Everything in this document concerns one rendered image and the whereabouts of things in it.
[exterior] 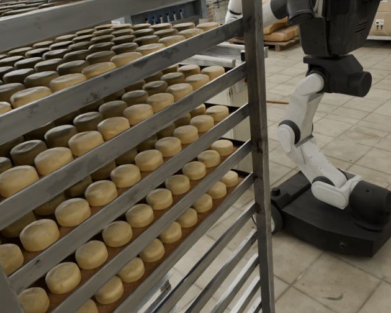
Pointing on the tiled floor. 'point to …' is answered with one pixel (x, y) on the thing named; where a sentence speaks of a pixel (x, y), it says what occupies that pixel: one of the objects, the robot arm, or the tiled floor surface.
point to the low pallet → (270, 43)
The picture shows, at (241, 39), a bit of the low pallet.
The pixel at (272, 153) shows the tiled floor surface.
